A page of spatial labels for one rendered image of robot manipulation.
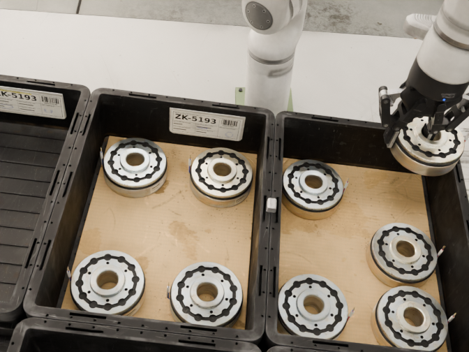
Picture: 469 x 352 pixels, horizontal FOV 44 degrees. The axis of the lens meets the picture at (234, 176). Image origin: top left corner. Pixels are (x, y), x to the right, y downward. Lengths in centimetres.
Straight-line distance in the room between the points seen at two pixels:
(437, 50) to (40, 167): 64
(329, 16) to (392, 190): 182
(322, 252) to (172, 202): 25
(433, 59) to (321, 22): 200
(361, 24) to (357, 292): 200
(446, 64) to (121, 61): 82
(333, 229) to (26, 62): 79
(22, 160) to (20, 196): 7
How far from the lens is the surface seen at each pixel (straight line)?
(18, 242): 94
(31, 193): 99
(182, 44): 142
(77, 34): 145
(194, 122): 98
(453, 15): 73
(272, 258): 80
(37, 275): 79
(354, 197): 101
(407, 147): 87
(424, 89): 79
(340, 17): 280
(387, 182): 105
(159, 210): 95
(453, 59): 75
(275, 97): 117
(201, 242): 92
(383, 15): 288
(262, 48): 110
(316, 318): 84
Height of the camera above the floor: 161
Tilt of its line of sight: 52 degrees down
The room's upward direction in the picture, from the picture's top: 9 degrees clockwise
